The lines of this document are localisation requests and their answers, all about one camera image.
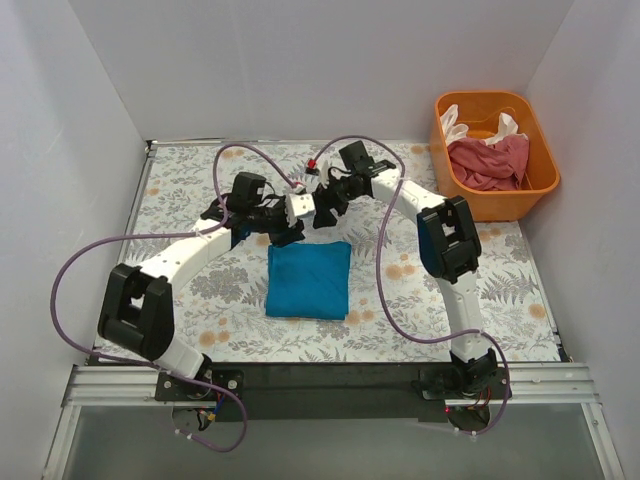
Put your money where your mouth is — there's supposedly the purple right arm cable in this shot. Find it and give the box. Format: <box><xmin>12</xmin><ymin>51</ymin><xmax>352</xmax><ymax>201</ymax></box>
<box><xmin>308</xmin><ymin>135</ymin><xmax>512</xmax><ymax>435</ymax></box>

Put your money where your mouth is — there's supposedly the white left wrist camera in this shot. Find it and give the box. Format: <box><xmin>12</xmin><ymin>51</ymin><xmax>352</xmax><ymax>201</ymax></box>
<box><xmin>285</xmin><ymin>193</ymin><xmax>316</xmax><ymax>226</ymax></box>

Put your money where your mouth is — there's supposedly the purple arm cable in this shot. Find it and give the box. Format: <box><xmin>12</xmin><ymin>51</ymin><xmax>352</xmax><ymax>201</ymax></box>
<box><xmin>51</xmin><ymin>143</ymin><xmax>248</xmax><ymax>453</ymax></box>
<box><xmin>308</xmin><ymin>135</ymin><xmax>512</xmax><ymax>435</ymax></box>

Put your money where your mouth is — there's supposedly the white t shirt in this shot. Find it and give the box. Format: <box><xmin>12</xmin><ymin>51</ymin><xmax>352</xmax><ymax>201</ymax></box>
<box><xmin>440</xmin><ymin>104</ymin><xmax>526</xmax><ymax>146</ymax></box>

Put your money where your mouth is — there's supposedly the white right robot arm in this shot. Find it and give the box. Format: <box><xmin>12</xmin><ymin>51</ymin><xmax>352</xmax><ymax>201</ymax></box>
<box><xmin>306</xmin><ymin>136</ymin><xmax>498</xmax><ymax>398</ymax></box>

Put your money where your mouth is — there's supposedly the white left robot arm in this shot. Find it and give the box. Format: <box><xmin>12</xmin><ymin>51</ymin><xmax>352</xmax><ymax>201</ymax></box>
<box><xmin>98</xmin><ymin>172</ymin><xmax>315</xmax><ymax>400</ymax></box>

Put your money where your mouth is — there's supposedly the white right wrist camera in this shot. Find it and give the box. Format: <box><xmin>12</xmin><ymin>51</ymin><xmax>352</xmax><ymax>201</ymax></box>
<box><xmin>305</xmin><ymin>159</ymin><xmax>332</xmax><ymax>188</ymax></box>

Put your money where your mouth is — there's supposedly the aluminium frame rail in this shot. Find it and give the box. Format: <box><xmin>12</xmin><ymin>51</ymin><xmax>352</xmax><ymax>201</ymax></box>
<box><xmin>44</xmin><ymin>362</ymin><xmax>623</xmax><ymax>479</ymax></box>

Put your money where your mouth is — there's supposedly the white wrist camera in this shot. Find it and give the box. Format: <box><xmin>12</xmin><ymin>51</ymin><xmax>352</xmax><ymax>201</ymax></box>
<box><xmin>285</xmin><ymin>193</ymin><xmax>316</xmax><ymax>226</ymax></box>
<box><xmin>305</xmin><ymin>159</ymin><xmax>332</xmax><ymax>188</ymax></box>

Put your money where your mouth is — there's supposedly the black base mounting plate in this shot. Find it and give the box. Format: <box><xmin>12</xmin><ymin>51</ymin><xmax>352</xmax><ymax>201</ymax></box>
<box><xmin>154</xmin><ymin>362</ymin><xmax>511</xmax><ymax>430</ymax></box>

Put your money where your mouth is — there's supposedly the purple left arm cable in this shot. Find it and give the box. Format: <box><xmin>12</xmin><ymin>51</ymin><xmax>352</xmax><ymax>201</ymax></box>
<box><xmin>51</xmin><ymin>143</ymin><xmax>248</xmax><ymax>453</ymax></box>

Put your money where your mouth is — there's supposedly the pink t shirt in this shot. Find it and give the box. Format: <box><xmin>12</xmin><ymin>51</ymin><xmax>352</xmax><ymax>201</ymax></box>
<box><xmin>447</xmin><ymin>135</ymin><xmax>529</xmax><ymax>191</ymax></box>

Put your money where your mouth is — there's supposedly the blue t shirt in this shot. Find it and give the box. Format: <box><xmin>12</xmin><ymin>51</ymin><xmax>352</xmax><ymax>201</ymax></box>
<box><xmin>265</xmin><ymin>241</ymin><xmax>352</xmax><ymax>321</ymax></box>

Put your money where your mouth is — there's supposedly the orange plastic bin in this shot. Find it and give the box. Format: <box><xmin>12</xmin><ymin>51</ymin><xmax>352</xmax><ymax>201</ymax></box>
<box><xmin>430</xmin><ymin>90</ymin><xmax>560</xmax><ymax>222</ymax></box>

